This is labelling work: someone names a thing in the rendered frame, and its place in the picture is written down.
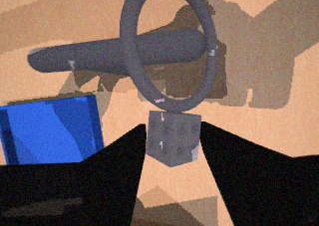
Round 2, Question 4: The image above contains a grey metal ring with small tab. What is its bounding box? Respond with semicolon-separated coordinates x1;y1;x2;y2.
120;0;218;167

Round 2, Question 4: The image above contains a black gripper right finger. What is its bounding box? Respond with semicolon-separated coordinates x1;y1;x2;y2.
199;121;319;226

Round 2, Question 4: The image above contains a blue tray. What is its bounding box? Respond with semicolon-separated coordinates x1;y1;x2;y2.
0;95;104;164

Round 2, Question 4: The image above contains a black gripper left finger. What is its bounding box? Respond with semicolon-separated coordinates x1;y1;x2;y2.
0;123;147;226

